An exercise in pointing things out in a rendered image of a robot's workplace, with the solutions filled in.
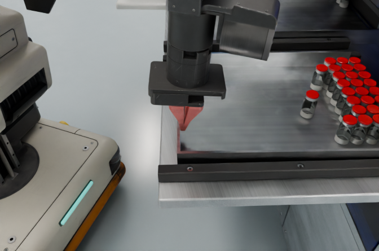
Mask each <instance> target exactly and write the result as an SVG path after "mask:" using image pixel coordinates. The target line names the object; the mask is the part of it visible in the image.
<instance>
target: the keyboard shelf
mask: <svg viewBox="0 0 379 251"><path fill-rule="evenodd" d="M116 9H123V10H165V9H166V0H117V3H116Z"/></svg>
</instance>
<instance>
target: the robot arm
mask: <svg viewBox="0 0 379 251"><path fill-rule="evenodd" d="M279 10H280V2H279V0H168V42H167V60H166V61H152V62H151V66H150V71H149V83H148V95H149V96H150V97H151V104H153V105H168V106H169V109H170V111H171V112H172V114H173V115H174V117H175V118H176V119H177V121H178V123H179V127H180V130H181V131H185V130H186V128H187V126H188V125H189V123H190V122H191V121H192V120H193V119H194V118H195V117H196V116H197V115H198V114H199V113H200V112H201V111H202V110H203V108H204V96H221V99H222V100H223V99H224V98H225V96H226V84H225V80H224V73H223V67H222V65H220V64H210V59H211V51H212V46H213V38H214V30H215V21H216V16H219V20H218V28H217V36H216V43H219V51H220V52H225V53H229V54H234V55H239V56H244V57H248V58H253V59H259V60H264V61H267V59H268V57H269V53H270V50H271V45H272V44H273V38H274V34H275V29H276V25H277V22H278V21H277V19H278V15H279Z"/></svg>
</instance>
